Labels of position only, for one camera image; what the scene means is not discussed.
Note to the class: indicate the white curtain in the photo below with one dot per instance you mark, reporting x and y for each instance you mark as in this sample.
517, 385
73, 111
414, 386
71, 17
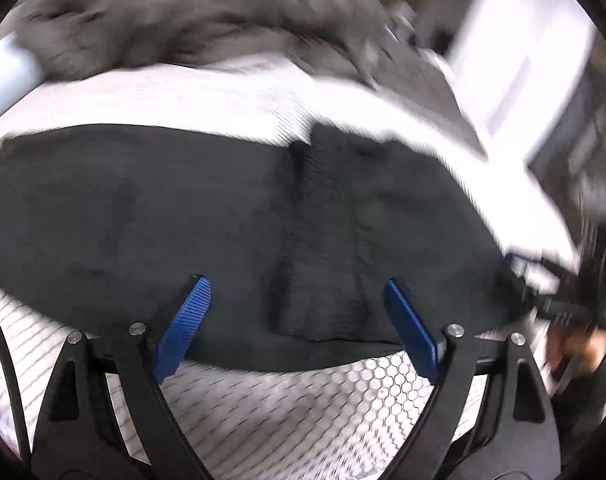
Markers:
518, 35

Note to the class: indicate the person's right forearm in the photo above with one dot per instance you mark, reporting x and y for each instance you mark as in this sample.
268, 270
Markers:
588, 400

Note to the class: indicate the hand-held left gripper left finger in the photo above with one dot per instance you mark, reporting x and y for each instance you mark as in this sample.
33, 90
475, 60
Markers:
185, 327

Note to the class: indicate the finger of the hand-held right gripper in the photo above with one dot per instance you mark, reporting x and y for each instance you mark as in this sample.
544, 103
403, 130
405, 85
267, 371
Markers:
538, 280

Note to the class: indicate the person's right hand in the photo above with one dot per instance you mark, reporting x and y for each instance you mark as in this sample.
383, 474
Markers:
588, 350

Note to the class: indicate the grey comforter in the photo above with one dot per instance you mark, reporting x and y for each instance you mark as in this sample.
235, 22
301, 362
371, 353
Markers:
193, 15

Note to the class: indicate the dark cabinet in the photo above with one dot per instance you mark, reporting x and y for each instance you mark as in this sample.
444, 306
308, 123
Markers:
588, 145

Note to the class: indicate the light blue pillow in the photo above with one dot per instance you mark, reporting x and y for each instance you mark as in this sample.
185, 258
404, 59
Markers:
8, 80

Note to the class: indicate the black pants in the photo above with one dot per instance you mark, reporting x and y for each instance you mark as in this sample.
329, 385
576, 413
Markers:
183, 220

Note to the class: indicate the bed with honeycomb patterned sheet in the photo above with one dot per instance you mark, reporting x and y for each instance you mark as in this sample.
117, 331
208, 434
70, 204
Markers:
263, 410

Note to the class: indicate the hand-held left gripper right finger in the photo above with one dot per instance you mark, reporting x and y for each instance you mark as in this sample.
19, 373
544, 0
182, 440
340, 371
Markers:
413, 330

